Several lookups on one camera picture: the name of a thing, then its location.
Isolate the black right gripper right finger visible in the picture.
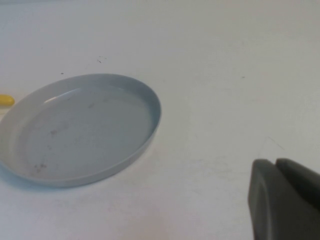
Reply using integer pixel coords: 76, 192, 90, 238
276, 157, 320, 201

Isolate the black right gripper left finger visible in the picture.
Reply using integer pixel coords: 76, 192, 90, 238
247, 158, 320, 240

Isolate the grey round plate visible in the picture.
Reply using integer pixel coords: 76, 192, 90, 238
0, 73, 163, 188

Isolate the yellow banana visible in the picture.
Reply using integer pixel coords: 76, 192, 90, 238
0, 94, 16, 106

